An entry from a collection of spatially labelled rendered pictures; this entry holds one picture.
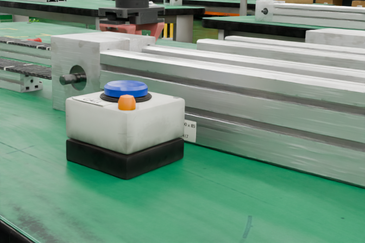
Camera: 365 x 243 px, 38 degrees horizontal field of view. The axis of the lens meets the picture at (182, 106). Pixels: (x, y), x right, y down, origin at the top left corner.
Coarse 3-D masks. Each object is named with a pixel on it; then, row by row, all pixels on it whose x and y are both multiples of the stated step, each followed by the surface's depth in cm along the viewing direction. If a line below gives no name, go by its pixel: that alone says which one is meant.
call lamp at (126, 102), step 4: (124, 96) 44; (128, 96) 44; (132, 96) 44; (120, 100) 44; (124, 100) 44; (128, 100) 44; (132, 100) 44; (120, 104) 44; (124, 104) 44; (128, 104) 44; (132, 104) 44; (120, 108) 44; (124, 108) 44; (128, 108) 44; (132, 108) 44
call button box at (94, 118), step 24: (96, 96) 49; (144, 96) 48; (168, 96) 50; (72, 120) 48; (96, 120) 46; (120, 120) 44; (144, 120) 45; (168, 120) 48; (72, 144) 48; (96, 144) 46; (120, 144) 44; (144, 144) 46; (168, 144) 49; (96, 168) 47; (120, 168) 45; (144, 168) 46
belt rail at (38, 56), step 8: (0, 48) 113; (8, 48) 110; (16, 48) 108; (24, 48) 107; (32, 48) 105; (8, 56) 111; (16, 56) 109; (24, 56) 107; (32, 56) 106; (40, 56) 105; (48, 56) 103; (48, 64) 103
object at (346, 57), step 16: (208, 48) 75; (224, 48) 73; (240, 48) 72; (256, 48) 70; (272, 48) 69; (288, 48) 69; (304, 48) 74; (320, 48) 72; (336, 48) 71; (352, 48) 71; (320, 64) 65; (336, 64) 64; (352, 64) 63
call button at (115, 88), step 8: (120, 80) 50; (128, 80) 50; (104, 88) 48; (112, 88) 47; (120, 88) 47; (128, 88) 47; (136, 88) 47; (144, 88) 48; (112, 96) 47; (120, 96) 47; (136, 96) 47
